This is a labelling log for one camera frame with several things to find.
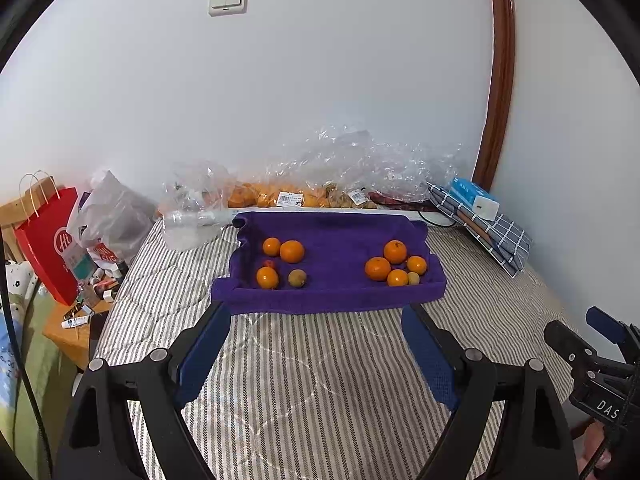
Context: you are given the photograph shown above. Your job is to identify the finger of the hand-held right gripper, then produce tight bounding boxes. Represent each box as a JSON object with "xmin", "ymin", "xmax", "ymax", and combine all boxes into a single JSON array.
[
  {"xmin": 544, "ymin": 320, "xmax": 598, "ymax": 376},
  {"xmin": 586, "ymin": 306, "xmax": 640, "ymax": 356}
]

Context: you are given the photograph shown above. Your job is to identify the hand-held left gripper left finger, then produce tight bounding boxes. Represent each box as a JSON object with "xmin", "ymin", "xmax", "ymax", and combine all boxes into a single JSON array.
[{"xmin": 52, "ymin": 300, "xmax": 233, "ymax": 480}]

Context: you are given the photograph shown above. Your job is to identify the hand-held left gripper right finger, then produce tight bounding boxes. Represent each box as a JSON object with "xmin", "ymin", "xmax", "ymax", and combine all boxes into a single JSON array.
[{"xmin": 400, "ymin": 302, "xmax": 573, "ymax": 480}]

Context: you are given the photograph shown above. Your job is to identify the large orange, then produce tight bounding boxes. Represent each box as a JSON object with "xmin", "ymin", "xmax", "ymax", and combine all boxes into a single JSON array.
[
  {"xmin": 279, "ymin": 240, "xmax": 306, "ymax": 264},
  {"xmin": 364, "ymin": 256, "xmax": 392, "ymax": 282}
]

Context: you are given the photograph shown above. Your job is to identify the purple towel covered tray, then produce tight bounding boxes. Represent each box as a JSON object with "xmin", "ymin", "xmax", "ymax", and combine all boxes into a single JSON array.
[{"xmin": 210, "ymin": 207, "xmax": 447, "ymax": 316}]

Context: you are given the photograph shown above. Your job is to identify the pack of dark red fruits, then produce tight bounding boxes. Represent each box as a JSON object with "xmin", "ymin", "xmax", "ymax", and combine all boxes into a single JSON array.
[{"xmin": 370, "ymin": 191, "xmax": 431, "ymax": 211}]

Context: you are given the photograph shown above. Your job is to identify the pack of tan fruits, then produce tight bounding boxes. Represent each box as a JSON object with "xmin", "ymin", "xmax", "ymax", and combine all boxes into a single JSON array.
[{"xmin": 325, "ymin": 185, "xmax": 381, "ymax": 209}]

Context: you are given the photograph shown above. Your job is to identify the person's right hand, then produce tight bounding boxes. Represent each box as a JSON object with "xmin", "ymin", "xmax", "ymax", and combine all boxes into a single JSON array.
[{"xmin": 579, "ymin": 422, "xmax": 613, "ymax": 480}]

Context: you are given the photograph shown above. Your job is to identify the striped bed quilt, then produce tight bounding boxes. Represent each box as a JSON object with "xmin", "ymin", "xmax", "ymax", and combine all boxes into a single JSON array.
[{"xmin": 75, "ymin": 215, "xmax": 591, "ymax": 480}]

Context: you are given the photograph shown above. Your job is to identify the plaid grey cloth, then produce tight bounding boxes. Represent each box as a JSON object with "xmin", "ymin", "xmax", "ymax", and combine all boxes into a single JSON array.
[{"xmin": 427, "ymin": 182, "xmax": 533, "ymax": 277}]

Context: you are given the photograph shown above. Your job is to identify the group of small cosmetic bottles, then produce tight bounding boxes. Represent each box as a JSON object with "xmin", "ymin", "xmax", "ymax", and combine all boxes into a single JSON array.
[{"xmin": 75, "ymin": 267, "xmax": 126, "ymax": 306}]

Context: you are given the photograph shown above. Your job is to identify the clear plastic roll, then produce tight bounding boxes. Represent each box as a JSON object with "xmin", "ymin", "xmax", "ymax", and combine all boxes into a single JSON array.
[{"xmin": 162, "ymin": 210, "xmax": 236, "ymax": 228}]

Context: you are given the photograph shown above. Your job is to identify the wooden nightstand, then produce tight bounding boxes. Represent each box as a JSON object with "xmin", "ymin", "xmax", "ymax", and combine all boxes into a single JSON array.
[{"xmin": 42, "ymin": 280, "xmax": 126, "ymax": 368}]

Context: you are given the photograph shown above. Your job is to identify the white power adapter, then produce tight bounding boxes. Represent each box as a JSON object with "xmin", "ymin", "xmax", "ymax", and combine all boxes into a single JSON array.
[{"xmin": 472, "ymin": 196, "xmax": 501, "ymax": 222}]

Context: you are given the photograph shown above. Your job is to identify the clear plastic bag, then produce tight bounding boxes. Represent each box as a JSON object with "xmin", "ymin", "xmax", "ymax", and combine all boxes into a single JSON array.
[{"xmin": 160, "ymin": 160, "xmax": 236, "ymax": 251}]

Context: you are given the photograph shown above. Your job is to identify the white plastic bag red print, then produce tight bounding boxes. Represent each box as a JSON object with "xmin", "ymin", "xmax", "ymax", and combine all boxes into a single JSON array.
[{"xmin": 67, "ymin": 170, "xmax": 157, "ymax": 281}]

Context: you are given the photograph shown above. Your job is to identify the pack of oranges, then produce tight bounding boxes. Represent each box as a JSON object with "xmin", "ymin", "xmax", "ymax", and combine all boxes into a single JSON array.
[{"xmin": 227, "ymin": 182, "xmax": 336, "ymax": 209}]

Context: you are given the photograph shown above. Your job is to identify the blue tissue pack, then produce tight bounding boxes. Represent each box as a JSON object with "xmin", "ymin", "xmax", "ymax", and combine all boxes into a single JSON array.
[{"xmin": 449, "ymin": 176, "xmax": 501, "ymax": 211}]

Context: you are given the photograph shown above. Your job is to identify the red paper shopping bag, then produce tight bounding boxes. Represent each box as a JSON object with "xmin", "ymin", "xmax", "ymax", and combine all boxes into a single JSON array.
[{"xmin": 14, "ymin": 172, "xmax": 81, "ymax": 307}]

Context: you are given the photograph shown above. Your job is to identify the white spotted bag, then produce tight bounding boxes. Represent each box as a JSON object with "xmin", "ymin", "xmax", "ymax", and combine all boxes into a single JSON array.
[{"xmin": 5, "ymin": 260, "xmax": 38, "ymax": 306}]

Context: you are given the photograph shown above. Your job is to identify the large crinkled clear plastic wrap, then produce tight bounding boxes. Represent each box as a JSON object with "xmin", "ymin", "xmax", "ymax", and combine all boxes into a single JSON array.
[{"xmin": 270, "ymin": 122, "xmax": 471, "ymax": 201}]

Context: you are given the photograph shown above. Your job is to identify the wooden chair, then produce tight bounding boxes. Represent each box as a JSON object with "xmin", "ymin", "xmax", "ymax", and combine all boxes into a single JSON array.
[{"xmin": 0, "ymin": 199, "xmax": 38, "ymax": 266}]

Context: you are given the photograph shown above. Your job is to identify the black cable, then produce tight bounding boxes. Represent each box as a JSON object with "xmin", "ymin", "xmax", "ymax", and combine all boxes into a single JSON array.
[{"xmin": 417, "ymin": 209, "xmax": 466, "ymax": 228}]

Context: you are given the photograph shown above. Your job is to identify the thin black cord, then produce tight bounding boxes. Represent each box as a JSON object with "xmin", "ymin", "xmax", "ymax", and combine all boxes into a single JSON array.
[{"xmin": 0, "ymin": 240, "xmax": 53, "ymax": 480}]

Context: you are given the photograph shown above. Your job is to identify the brown wooden door frame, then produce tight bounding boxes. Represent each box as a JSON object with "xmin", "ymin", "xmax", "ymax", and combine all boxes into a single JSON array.
[{"xmin": 472, "ymin": 0, "xmax": 516, "ymax": 188}]

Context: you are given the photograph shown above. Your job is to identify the white wall light switch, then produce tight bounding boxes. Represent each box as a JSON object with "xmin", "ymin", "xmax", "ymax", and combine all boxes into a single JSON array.
[{"xmin": 207, "ymin": 0, "xmax": 248, "ymax": 17}]

